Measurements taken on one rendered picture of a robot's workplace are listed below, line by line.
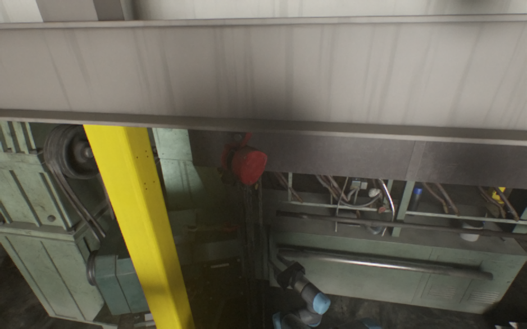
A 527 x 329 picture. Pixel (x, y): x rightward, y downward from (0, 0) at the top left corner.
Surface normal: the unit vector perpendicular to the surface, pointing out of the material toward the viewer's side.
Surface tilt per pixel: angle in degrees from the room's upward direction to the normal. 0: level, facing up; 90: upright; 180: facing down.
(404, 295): 90
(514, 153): 90
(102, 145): 90
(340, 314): 0
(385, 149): 90
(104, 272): 45
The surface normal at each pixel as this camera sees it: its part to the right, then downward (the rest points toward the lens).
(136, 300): 0.18, 0.48
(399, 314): -0.02, -0.88
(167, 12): -0.17, 0.48
